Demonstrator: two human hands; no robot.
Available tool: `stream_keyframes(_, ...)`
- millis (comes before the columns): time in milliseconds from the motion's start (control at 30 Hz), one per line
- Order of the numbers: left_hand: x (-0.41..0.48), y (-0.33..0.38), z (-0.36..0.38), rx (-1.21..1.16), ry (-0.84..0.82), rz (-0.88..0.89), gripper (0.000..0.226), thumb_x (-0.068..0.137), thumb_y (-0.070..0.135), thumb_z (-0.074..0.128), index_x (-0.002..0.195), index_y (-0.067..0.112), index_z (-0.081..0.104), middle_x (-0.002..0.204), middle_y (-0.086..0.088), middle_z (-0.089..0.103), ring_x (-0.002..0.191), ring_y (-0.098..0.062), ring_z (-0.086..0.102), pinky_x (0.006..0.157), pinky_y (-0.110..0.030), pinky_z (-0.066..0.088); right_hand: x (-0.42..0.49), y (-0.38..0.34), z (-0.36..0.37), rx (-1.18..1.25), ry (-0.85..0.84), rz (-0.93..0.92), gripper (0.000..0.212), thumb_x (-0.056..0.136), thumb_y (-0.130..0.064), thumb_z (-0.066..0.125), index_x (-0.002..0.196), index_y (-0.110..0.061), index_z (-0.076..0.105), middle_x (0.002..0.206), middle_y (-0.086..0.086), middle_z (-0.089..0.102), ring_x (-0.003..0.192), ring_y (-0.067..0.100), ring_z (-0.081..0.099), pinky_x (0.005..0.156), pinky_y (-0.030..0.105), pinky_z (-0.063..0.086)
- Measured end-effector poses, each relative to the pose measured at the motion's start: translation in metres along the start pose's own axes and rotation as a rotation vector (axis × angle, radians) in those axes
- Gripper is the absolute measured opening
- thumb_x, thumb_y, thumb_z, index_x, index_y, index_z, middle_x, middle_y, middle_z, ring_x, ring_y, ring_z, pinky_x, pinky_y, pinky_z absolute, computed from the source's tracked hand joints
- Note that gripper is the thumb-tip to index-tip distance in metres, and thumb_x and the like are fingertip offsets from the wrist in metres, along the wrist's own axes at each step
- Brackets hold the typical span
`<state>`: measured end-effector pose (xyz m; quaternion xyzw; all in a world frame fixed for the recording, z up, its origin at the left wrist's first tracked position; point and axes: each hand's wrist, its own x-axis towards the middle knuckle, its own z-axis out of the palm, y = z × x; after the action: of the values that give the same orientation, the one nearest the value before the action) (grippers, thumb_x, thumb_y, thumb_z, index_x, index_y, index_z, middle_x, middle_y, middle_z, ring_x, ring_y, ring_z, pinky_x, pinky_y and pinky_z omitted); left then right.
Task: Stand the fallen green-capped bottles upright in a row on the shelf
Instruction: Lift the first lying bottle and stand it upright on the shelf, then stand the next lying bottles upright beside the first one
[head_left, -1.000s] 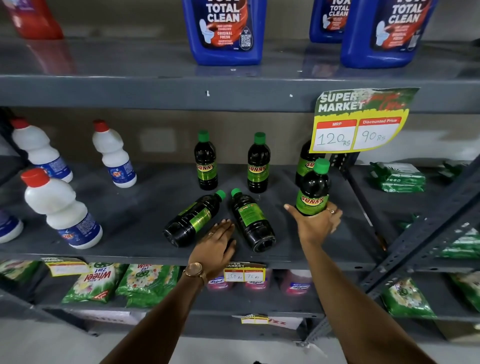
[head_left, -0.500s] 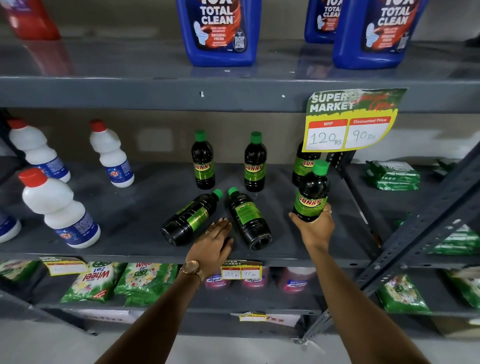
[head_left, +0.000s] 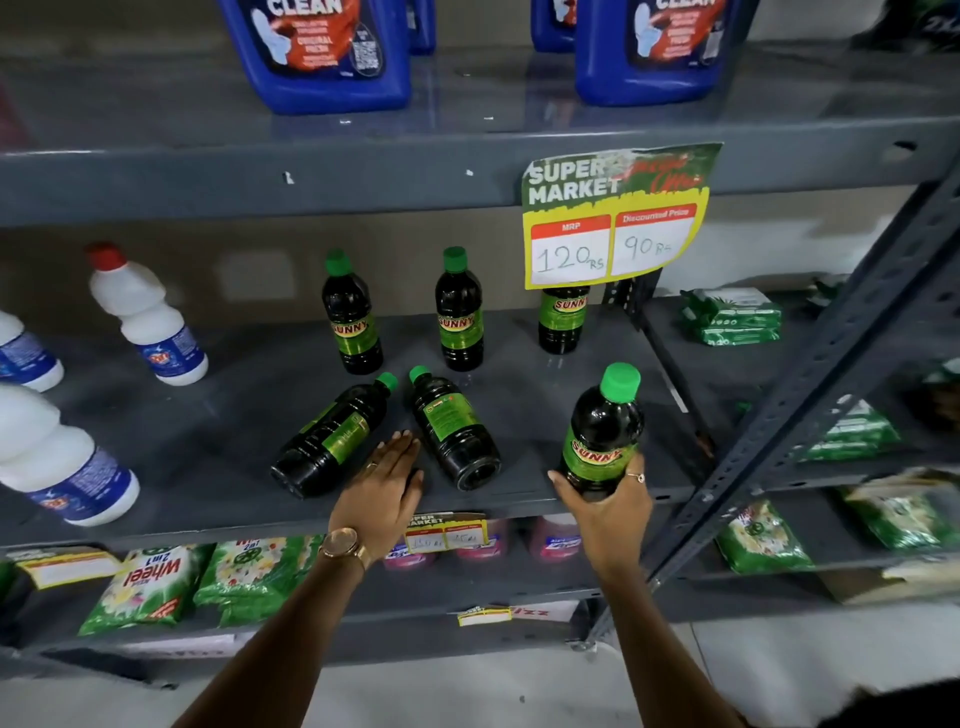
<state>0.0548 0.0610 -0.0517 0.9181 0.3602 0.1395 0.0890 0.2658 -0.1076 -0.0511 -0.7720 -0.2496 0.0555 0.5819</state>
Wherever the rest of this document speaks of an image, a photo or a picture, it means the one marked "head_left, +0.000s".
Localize person's right hand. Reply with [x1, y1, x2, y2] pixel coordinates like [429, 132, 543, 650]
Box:
[547, 450, 655, 580]

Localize person's left hand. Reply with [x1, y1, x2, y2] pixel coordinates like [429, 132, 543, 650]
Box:
[327, 430, 426, 562]

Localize dark bottle with green cap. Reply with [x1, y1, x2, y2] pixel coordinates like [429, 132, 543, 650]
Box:
[407, 365, 503, 493]
[558, 362, 646, 502]
[537, 285, 591, 356]
[270, 372, 400, 501]
[321, 249, 384, 376]
[434, 246, 486, 373]

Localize person's right forearm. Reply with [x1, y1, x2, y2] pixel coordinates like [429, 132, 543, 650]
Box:
[598, 568, 745, 728]

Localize person's left forearm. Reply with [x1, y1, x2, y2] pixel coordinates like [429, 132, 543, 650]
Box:
[172, 553, 369, 728]

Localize pink bottle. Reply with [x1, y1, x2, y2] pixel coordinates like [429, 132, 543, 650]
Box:
[456, 517, 513, 564]
[382, 540, 438, 573]
[527, 513, 584, 564]

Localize gold wristwatch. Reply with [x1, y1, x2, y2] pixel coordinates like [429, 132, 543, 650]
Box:
[318, 527, 374, 573]

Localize white shelf label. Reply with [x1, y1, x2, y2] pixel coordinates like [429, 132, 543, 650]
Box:
[512, 599, 580, 624]

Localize green detergent packet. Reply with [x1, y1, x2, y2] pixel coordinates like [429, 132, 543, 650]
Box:
[78, 543, 216, 638]
[192, 534, 325, 629]

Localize green soap packet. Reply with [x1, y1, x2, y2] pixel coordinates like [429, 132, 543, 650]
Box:
[680, 288, 783, 348]

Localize green and yellow price sign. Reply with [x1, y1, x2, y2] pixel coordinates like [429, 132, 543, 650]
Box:
[520, 142, 724, 291]

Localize white bottle with red cap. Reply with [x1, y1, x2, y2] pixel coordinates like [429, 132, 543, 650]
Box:
[85, 241, 210, 388]

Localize grey slotted metal shelf rack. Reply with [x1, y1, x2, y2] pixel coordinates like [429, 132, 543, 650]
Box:
[588, 150, 960, 648]

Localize cardboard box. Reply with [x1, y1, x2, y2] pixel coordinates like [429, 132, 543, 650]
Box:
[819, 553, 960, 607]

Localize white bottle with blue label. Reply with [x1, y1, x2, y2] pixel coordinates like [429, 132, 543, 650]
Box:
[0, 309, 66, 393]
[0, 381, 141, 528]

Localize blue cleaner jug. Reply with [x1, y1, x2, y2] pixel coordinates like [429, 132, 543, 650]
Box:
[574, 0, 742, 107]
[216, 0, 413, 116]
[530, 0, 578, 54]
[406, 0, 438, 56]

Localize dark packet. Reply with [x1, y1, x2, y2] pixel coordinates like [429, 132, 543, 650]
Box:
[853, 0, 960, 55]

